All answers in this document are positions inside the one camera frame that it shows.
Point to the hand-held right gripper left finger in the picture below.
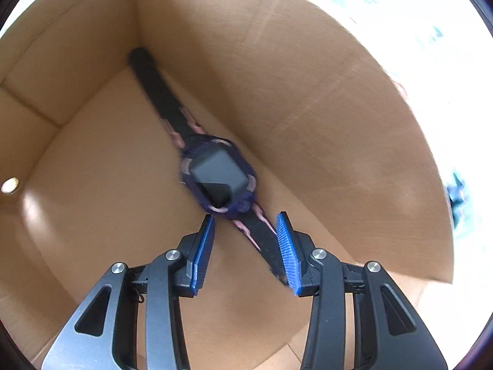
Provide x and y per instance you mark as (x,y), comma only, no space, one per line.
(204,254)

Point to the brown cardboard box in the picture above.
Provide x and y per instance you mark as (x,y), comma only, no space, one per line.
(308,104)

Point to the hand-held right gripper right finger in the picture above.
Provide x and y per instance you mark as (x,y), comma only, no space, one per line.
(287,254)

